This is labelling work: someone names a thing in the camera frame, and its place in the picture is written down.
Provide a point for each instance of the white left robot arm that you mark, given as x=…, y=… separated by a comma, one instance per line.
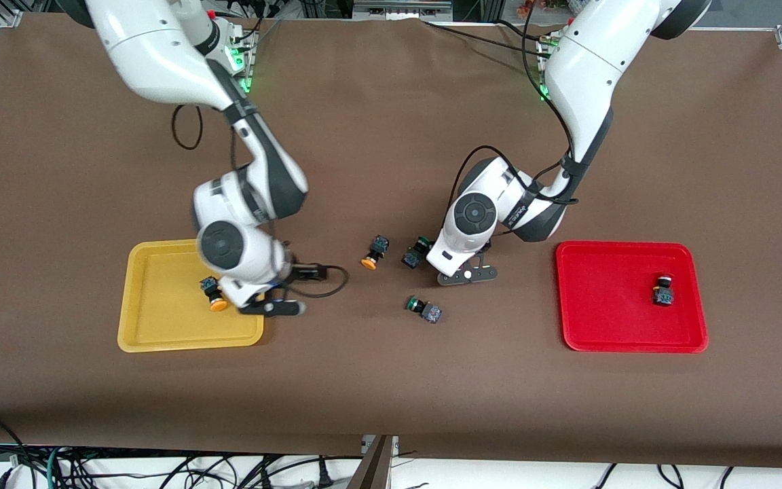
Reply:
x=588, y=68

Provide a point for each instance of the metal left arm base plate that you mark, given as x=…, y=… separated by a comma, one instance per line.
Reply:
x=543, y=68

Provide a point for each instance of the white mounting bracket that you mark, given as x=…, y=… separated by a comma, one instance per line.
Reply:
x=395, y=445

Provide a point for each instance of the red plastic tray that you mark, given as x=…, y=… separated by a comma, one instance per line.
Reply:
x=608, y=326

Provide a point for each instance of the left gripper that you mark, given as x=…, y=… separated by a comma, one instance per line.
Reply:
x=487, y=246

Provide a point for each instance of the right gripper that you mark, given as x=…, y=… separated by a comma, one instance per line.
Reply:
x=294, y=274

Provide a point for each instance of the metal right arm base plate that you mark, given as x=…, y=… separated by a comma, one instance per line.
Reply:
x=248, y=75

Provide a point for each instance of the black power plug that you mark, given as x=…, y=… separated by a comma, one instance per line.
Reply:
x=324, y=475

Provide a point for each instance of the brown table cover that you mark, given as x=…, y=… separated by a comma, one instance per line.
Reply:
x=391, y=170

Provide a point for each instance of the grey metal post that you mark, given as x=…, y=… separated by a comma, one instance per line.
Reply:
x=374, y=468

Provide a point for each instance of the aluminium frame profile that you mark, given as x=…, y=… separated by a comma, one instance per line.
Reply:
x=398, y=9

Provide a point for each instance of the green push button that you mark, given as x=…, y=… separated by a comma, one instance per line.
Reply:
x=426, y=310
x=415, y=257

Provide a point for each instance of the yellow plastic tray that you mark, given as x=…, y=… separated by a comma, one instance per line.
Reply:
x=160, y=326

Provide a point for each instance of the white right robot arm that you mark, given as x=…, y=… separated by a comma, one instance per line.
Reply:
x=153, y=54

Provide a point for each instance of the orange background object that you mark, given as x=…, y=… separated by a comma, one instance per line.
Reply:
x=533, y=7

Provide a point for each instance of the yellow push button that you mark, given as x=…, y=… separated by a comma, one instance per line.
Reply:
x=213, y=293
x=377, y=248

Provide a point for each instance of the red push button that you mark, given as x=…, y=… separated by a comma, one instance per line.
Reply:
x=663, y=292

